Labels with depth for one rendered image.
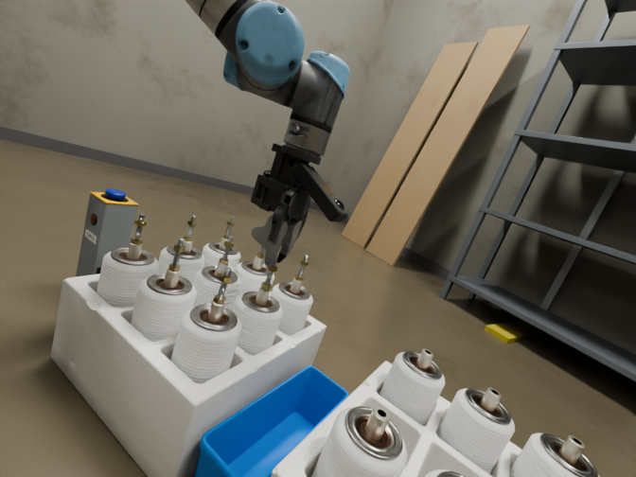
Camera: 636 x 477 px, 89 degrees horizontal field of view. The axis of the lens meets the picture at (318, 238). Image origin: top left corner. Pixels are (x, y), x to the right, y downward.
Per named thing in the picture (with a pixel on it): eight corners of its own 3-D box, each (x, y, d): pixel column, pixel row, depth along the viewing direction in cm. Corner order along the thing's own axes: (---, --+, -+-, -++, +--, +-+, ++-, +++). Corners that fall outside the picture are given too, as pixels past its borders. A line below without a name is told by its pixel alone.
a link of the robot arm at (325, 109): (301, 53, 55) (345, 74, 58) (282, 117, 58) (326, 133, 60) (310, 41, 48) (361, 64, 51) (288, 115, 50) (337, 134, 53)
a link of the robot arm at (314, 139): (337, 137, 58) (317, 126, 50) (328, 162, 59) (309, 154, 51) (302, 126, 60) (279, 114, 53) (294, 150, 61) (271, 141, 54)
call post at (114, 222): (81, 329, 75) (105, 203, 68) (67, 314, 78) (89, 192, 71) (114, 322, 81) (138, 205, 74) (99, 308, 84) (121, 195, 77)
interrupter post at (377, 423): (377, 446, 39) (387, 424, 38) (360, 432, 40) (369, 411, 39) (383, 435, 41) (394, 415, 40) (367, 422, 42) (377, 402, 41)
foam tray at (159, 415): (166, 502, 48) (195, 405, 44) (49, 357, 65) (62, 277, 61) (304, 386, 82) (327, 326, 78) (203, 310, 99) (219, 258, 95)
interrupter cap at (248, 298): (258, 317, 58) (259, 314, 57) (233, 296, 62) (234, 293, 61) (286, 310, 64) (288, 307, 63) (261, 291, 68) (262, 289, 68)
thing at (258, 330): (231, 403, 60) (257, 320, 56) (203, 371, 65) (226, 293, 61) (267, 385, 68) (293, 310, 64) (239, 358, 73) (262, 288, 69)
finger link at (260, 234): (248, 255, 61) (266, 209, 60) (273, 268, 59) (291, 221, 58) (238, 255, 58) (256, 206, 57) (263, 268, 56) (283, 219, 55)
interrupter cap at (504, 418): (509, 434, 50) (511, 431, 49) (460, 403, 53) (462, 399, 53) (510, 412, 56) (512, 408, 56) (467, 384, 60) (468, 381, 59)
